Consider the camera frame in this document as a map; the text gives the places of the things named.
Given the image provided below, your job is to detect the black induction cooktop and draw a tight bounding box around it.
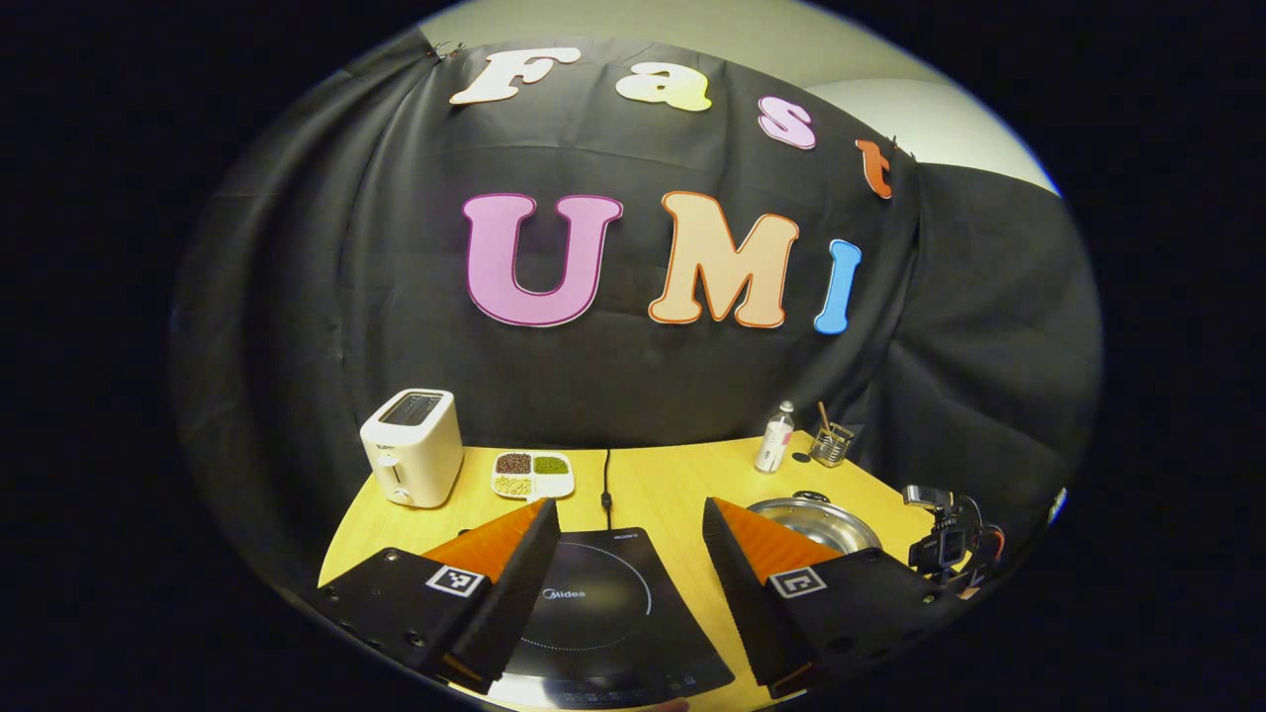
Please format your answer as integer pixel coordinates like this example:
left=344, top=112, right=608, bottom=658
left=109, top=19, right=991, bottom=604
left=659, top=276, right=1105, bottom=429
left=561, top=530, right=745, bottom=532
left=490, top=527, right=737, bottom=709

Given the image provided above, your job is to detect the black backdrop cloth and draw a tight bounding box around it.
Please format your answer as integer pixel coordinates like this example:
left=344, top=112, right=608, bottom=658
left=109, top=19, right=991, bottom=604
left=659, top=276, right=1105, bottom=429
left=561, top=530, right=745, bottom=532
left=168, top=35, right=1104, bottom=594

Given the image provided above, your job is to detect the white divided dish with beans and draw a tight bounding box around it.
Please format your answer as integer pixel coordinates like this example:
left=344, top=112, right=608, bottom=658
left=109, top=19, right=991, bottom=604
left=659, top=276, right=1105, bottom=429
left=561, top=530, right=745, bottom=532
left=492, top=451, right=577, bottom=500

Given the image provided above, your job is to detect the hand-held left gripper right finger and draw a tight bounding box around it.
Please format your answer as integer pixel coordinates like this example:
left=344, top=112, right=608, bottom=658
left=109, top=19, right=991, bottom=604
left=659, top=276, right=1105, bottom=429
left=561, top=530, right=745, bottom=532
left=701, top=496, right=952, bottom=699

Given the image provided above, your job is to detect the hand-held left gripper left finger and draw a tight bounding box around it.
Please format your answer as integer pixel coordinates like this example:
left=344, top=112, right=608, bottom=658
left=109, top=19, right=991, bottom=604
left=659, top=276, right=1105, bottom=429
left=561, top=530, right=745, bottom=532
left=315, top=496, right=563, bottom=695

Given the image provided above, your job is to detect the wire mesh cup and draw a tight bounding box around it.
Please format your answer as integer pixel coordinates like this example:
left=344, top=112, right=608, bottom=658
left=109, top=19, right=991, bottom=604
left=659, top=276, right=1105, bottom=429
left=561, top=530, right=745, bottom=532
left=809, top=420, right=856, bottom=469

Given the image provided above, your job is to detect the white toaster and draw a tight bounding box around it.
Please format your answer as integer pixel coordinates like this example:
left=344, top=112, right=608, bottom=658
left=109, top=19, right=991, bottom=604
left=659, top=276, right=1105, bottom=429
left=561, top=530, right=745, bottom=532
left=359, top=389, right=465, bottom=509

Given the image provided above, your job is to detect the small clear bottle white label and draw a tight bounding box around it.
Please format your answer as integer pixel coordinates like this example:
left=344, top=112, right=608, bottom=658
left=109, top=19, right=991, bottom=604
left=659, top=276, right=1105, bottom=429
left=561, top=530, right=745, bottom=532
left=754, top=400, right=796, bottom=475

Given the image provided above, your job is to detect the stainless steel pot black handle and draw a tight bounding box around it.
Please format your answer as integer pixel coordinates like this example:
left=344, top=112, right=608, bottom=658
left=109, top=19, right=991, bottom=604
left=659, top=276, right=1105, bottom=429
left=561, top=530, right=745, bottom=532
left=746, top=490, right=884, bottom=557

